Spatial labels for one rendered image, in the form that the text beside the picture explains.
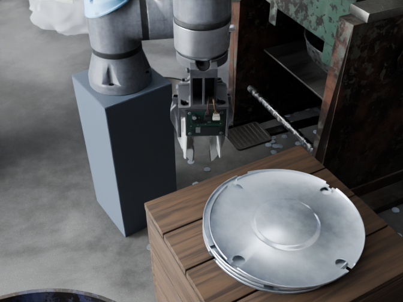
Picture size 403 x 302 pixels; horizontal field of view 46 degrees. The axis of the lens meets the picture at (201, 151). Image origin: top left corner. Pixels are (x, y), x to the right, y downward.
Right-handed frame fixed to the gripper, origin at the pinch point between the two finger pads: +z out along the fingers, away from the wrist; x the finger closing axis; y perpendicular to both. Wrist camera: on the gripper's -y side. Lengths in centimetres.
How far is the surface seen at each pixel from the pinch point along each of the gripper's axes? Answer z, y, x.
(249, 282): 18.9, 12.9, 7.8
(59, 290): 7.4, 21.2, -20.9
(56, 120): 55, -85, -51
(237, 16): 11, -77, 14
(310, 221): 16.8, 1.4, 20.5
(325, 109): 16.3, -34.3, 32.0
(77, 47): 54, -143, -53
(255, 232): 17.3, 3.4, 9.9
